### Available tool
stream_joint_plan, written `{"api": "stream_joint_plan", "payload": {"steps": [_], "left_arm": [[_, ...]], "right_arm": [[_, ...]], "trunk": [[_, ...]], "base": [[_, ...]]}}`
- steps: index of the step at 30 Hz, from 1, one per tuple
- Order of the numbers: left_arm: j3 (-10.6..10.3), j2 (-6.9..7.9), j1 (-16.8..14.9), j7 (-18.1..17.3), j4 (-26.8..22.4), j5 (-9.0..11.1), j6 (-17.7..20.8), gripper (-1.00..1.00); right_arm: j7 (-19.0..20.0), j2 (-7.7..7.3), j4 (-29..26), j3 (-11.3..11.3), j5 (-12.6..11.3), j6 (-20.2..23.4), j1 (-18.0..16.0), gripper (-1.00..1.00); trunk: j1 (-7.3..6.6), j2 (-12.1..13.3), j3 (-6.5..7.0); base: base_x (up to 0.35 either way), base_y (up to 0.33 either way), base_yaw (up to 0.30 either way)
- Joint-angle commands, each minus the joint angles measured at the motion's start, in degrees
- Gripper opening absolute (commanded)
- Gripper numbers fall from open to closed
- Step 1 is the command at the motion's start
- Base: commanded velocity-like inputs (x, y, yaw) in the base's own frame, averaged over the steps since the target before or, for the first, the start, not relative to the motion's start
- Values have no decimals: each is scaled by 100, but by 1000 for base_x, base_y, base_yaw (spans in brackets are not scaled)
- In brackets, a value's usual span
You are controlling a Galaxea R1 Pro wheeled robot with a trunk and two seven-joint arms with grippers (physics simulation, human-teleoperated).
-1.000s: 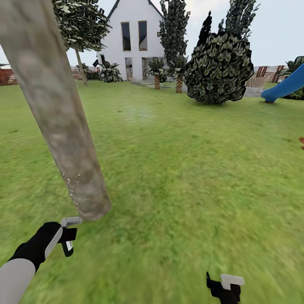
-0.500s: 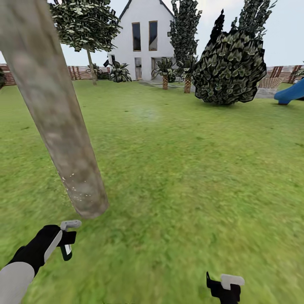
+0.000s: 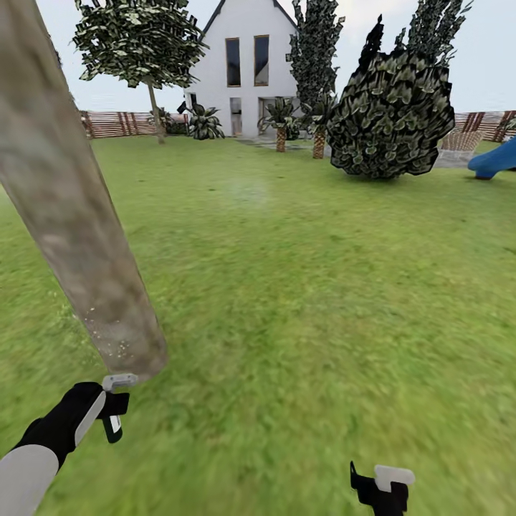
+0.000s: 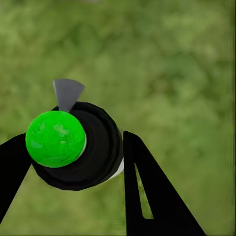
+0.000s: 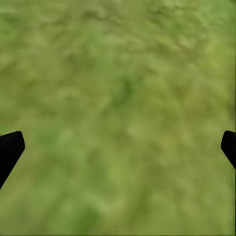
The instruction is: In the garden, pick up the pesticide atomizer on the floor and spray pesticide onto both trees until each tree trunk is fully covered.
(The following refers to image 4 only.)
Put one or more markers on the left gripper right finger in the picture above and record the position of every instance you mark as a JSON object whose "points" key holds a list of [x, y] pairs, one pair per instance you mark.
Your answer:
{"points": [[171, 215]]}

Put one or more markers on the pesticide atomizer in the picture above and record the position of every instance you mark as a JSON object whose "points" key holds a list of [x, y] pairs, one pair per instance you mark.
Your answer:
{"points": [[77, 145]]}

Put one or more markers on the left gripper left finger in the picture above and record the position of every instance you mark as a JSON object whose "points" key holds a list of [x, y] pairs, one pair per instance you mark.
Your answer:
{"points": [[15, 162]]}

